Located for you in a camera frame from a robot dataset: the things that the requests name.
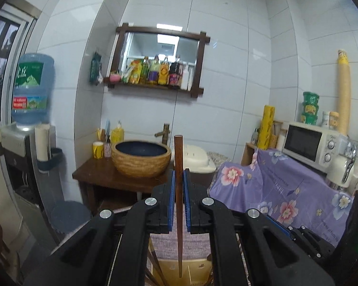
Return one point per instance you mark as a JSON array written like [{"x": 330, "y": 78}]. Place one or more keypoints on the yellow label bottle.
[{"x": 164, "y": 74}]

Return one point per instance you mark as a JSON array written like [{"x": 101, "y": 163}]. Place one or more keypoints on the window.
[{"x": 6, "y": 65}]

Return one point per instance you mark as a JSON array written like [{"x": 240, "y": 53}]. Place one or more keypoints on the beige heart-pattern utensil holder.
[{"x": 194, "y": 271}]

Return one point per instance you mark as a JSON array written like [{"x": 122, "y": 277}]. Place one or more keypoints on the water dispenser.
[{"x": 15, "y": 155}]

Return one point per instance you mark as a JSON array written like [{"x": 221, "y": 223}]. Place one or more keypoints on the woven wash basin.
[{"x": 140, "y": 163}]

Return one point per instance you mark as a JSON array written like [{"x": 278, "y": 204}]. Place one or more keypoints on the cream plastic container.
[{"x": 197, "y": 159}]

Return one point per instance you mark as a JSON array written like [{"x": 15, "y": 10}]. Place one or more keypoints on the white bottle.
[{"x": 186, "y": 80}]

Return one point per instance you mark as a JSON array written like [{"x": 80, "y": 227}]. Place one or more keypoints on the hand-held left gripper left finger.
[{"x": 172, "y": 193}]

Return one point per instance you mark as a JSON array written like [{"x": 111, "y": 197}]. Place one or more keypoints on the wooden framed mirror shelf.
[{"x": 164, "y": 44}]

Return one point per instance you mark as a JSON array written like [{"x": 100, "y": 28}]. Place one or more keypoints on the yellow patterned roll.
[{"x": 267, "y": 128}]

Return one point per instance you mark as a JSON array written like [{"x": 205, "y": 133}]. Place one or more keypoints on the pink bowl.
[{"x": 115, "y": 77}]

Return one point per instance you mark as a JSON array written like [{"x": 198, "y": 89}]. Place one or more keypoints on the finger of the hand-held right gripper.
[{"x": 307, "y": 241}]

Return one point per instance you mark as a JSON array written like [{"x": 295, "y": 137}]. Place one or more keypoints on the dark sauce bottle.
[{"x": 174, "y": 77}]

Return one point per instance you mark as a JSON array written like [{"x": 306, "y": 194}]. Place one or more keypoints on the grey round stool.
[{"x": 70, "y": 217}]

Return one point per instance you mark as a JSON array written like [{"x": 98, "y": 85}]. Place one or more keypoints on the beige fabric cover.
[{"x": 0, "y": 184}]

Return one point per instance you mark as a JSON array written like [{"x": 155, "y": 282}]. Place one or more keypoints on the white electric kettle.
[{"x": 341, "y": 166}]

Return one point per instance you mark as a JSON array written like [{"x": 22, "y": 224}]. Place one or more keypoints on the yellow paper cup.
[{"x": 334, "y": 121}]

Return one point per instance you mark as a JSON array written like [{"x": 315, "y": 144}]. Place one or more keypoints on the stack of paper cups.
[{"x": 42, "y": 143}]

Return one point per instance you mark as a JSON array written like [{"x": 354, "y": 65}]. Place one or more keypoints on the green hanging packet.
[{"x": 95, "y": 68}]

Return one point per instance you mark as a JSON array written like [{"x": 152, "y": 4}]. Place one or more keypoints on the blue water bottle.
[{"x": 32, "y": 77}]

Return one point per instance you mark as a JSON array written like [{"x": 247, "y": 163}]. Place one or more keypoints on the bamboo style faucet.
[{"x": 164, "y": 132}]

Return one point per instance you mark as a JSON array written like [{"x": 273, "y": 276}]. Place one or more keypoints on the dark blue cup holder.
[{"x": 52, "y": 161}]

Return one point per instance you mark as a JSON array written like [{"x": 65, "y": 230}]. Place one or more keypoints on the wooden vanity table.
[{"x": 98, "y": 175}]

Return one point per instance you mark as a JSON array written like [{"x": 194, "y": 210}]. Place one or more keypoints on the yellow seasoning packet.
[{"x": 134, "y": 73}]

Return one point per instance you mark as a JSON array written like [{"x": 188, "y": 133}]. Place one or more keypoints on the purple floral cloth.
[{"x": 271, "y": 184}]

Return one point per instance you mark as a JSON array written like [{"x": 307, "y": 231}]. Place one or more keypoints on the purple label bottle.
[{"x": 153, "y": 73}]

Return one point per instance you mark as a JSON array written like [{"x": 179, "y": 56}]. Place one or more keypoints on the yellow soap bottle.
[{"x": 117, "y": 134}]

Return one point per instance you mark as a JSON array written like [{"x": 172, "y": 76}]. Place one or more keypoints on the small pink bottle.
[{"x": 107, "y": 149}]

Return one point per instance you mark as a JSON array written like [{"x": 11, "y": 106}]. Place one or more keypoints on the tall beige roll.
[{"x": 343, "y": 95}]

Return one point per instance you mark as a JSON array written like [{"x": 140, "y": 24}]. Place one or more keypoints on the brown wooden chopstick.
[
  {"x": 179, "y": 161},
  {"x": 158, "y": 271}
]

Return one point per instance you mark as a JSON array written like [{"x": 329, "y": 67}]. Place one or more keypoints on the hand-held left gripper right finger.
[{"x": 186, "y": 193}]

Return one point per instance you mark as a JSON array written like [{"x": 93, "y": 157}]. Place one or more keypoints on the white jar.
[{"x": 325, "y": 120}]

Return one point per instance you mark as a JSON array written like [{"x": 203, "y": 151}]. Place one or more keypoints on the purple striped tablecloth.
[{"x": 165, "y": 244}]

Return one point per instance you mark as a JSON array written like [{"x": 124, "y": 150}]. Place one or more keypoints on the green glass bottle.
[{"x": 145, "y": 71}]

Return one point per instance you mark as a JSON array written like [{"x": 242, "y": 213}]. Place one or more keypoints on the white microwave oven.
[{"x": 304, "y": 143}]

